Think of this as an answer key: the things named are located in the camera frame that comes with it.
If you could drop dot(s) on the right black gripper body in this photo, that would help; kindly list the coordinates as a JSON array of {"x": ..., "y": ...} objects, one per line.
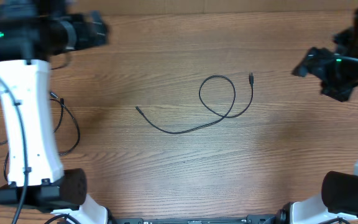
[{"x": 339, "y": 77}]

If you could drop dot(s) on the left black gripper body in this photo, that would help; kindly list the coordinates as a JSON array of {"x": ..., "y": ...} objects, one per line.
[{"x": 81, "y": 35}]

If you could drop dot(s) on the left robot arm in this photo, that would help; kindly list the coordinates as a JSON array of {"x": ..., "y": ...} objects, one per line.
[{"x": 31, "y": 32}]

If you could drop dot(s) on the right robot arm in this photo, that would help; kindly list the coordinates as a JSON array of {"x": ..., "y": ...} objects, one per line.
[{"x": 337, "y": 200}]

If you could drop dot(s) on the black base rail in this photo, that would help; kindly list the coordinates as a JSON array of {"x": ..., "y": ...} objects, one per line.
[{"x": 250, "y": 219}]

